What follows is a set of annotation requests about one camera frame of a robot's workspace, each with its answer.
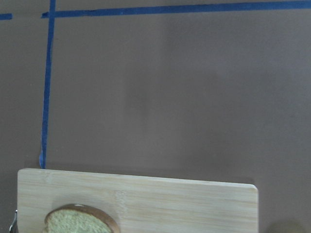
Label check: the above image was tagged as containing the wooden cutting board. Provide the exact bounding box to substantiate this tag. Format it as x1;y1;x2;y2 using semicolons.
17;168;259;233

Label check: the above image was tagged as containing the bread slice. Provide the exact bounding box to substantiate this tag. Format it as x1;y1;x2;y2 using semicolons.
42;204;120;233

